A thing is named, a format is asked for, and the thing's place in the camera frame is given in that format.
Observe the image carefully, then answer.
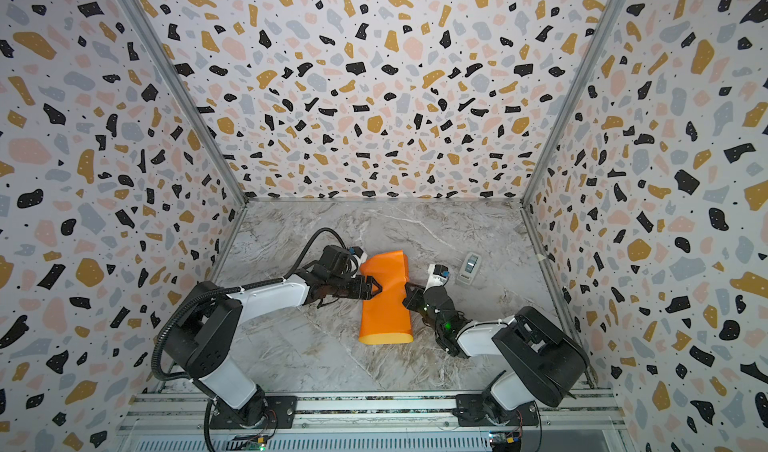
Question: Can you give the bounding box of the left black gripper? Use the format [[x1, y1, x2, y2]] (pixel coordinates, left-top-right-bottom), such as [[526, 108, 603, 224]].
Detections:
[[328, 274, 383, 300]]

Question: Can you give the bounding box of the white tape dispenser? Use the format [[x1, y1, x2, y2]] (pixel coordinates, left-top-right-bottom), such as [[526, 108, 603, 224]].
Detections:
[[456, 252, 482, 286]]

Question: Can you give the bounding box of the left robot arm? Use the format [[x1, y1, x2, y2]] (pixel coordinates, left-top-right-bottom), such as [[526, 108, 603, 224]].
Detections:
[[151, 245, 383, 416]]

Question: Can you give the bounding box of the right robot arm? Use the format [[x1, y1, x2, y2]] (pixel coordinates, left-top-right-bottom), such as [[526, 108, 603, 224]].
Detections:
[[403, 283, 589, 422]]

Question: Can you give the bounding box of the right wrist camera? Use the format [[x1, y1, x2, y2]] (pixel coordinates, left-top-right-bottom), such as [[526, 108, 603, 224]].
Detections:
[[425, 264, 450, 289]]

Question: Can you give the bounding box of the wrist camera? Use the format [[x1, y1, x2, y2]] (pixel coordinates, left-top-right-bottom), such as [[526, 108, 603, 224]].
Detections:
[[425, 264, 450, 289], [348, 246, 367, 262]]

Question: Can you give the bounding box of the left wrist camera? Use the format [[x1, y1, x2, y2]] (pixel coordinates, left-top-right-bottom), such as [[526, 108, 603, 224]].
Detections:
[[348, 246, 367, 262]]

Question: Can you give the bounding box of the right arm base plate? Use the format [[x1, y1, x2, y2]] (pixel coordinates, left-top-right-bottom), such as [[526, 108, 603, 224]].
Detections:
[[452, 393, 539, 427]]

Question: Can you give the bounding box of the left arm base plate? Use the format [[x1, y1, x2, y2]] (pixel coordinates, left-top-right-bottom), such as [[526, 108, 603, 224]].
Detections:
[[208, 394, 298, 432]]

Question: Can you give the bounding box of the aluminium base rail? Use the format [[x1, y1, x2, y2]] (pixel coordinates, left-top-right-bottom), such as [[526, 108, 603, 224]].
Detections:
[[115, 389, 634, 451]]

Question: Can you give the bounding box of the black corrugated cable left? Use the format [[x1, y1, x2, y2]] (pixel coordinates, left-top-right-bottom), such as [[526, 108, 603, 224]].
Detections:
[[149, 227, 349, 382]]

